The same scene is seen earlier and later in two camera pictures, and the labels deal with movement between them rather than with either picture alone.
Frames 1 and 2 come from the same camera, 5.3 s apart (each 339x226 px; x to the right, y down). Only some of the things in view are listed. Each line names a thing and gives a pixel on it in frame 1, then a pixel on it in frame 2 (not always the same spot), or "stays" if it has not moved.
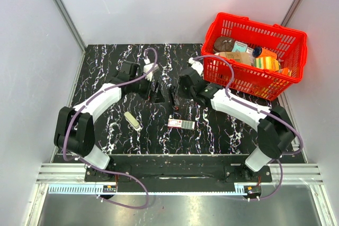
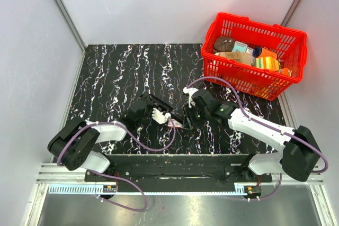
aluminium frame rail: [294, 173] stays
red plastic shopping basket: [268, 59] stays
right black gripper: [180, 90] -> [187, 111]
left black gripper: [153, 96] -> [150, 103]
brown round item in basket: [223, 44] stays
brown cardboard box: [244, 57] stays
